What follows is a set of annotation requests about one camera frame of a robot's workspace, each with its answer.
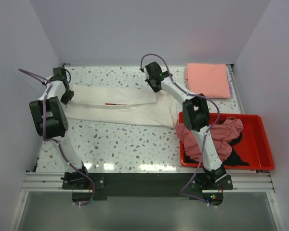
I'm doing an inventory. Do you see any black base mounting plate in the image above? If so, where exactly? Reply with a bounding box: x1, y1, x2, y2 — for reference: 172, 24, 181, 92
62, 173, 234, 205

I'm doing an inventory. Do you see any folded salmon pink t shirt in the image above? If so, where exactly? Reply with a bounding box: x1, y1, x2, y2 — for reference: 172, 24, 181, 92
185, 63, 232, 99

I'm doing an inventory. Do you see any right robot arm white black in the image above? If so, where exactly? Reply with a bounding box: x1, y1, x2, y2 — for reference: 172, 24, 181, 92
140, 62, 226, 189

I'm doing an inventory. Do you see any dusty pink crumpled t shirt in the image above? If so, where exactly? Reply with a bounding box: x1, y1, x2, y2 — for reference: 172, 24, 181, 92
175, 116, 244, 162

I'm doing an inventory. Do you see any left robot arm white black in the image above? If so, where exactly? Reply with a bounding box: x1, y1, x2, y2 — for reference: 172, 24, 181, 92
29, 67, 90, 189

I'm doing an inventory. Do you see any white printed t shirt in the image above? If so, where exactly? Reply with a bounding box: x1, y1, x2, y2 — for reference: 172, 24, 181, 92
65, 85, 178, 128

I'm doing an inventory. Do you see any red plastic bin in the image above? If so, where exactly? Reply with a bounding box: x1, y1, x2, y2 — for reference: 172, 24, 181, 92
176, 113, 274, 170

